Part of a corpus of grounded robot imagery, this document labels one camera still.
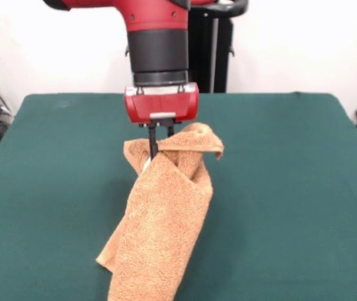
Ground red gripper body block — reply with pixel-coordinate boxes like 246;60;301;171
124;82;201;126

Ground tan terry towel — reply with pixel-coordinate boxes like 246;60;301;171
95;122;225;301

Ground dark green table cloth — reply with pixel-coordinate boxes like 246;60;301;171
0;92;357;301

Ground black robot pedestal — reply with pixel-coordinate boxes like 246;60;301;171
124;0;248;94

